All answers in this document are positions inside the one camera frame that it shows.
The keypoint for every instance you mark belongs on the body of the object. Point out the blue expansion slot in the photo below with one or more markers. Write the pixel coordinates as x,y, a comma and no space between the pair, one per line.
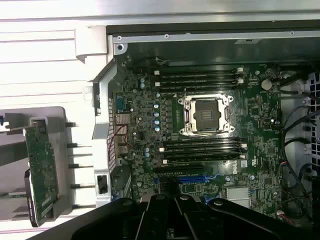
192,180

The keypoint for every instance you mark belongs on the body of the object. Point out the silver coin battery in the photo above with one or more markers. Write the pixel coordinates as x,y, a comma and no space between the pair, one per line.
266,85

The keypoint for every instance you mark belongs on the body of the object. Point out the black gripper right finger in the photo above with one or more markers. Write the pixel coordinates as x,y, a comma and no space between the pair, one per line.
225,220

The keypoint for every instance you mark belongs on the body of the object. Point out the metal CPU socket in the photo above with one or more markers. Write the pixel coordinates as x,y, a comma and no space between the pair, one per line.
207,115

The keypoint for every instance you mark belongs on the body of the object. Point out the grey parts rack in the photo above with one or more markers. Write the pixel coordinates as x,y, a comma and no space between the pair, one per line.
56,115

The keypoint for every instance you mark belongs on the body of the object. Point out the open grey PC case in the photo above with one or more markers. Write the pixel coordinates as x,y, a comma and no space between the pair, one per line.
105,125

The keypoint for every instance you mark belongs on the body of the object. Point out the black expansion slot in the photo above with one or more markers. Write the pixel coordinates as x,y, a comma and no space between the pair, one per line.
180,170

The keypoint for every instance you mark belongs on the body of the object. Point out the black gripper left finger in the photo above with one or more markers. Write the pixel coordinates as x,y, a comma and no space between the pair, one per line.
105,220

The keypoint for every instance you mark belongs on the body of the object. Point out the silver chipset heatsink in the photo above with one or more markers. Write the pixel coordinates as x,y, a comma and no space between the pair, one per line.
237,196

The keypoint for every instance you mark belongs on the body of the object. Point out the green motherboard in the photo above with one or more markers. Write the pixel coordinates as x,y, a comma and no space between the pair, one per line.
262,150

